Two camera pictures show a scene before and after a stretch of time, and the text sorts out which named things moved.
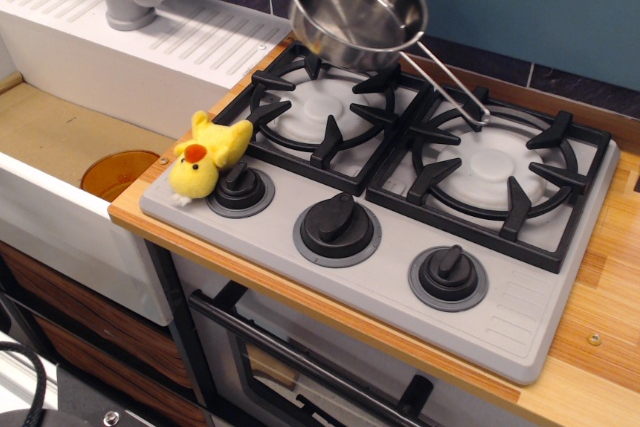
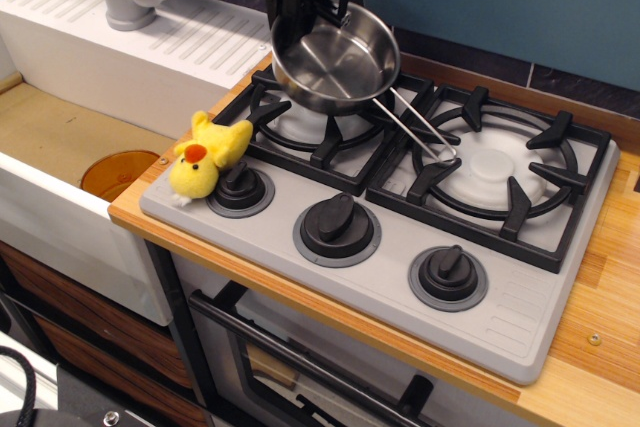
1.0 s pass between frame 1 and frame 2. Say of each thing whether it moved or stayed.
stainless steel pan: moved
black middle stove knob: stayed
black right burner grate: stayed
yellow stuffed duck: stayed
